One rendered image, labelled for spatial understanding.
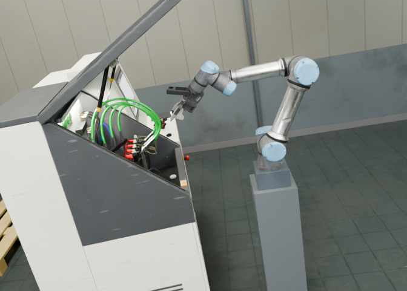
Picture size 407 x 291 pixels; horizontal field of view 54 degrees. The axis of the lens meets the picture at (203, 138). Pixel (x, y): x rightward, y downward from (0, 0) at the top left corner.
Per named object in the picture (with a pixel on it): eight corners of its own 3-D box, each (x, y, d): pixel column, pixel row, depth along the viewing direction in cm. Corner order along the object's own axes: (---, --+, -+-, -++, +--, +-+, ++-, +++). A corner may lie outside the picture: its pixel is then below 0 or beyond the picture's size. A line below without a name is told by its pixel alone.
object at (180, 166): (194, 218, 207) (189, 191, 201) (186, 219, 206) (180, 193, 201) (185, 168, 264) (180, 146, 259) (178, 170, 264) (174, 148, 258)
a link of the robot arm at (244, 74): (304, 49, 206) (211, 67, 207) (310, 53, 196) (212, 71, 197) (306, 71, 210) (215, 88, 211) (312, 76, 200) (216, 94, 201)
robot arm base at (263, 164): (281, 157, 230) (279, 141, 226) (286, 169, 216) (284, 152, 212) (255, 161, 231) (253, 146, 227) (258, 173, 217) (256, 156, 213)
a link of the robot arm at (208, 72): (220, 72, 185) (205, 63, 183) (207, 90, 190) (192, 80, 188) (221, 66, 191) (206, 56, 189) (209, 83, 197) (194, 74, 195)
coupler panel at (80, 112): (96, 156, 240) (82, 108, 228) (91, 158, 239) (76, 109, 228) (99, 149, 252) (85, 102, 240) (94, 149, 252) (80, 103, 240)
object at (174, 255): (219, 336, 231) (195, 222, 203) (120, 359, 228) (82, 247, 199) (204, 260, 297) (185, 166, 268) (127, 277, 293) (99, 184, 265)
